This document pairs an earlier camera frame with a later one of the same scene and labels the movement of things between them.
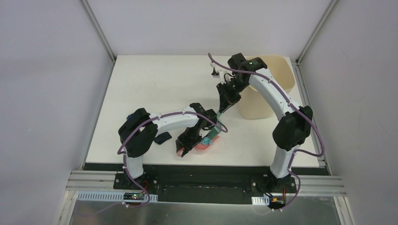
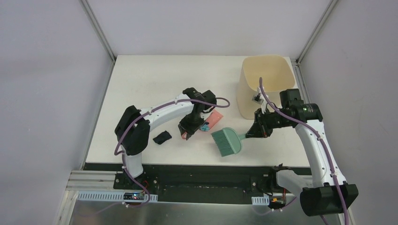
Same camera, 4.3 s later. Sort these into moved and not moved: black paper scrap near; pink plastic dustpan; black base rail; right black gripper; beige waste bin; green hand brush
Moved: pink plastic dustpan; green hand brush; right black gripper
Not moved: black paper scrap near; beige waste bin; black base rail
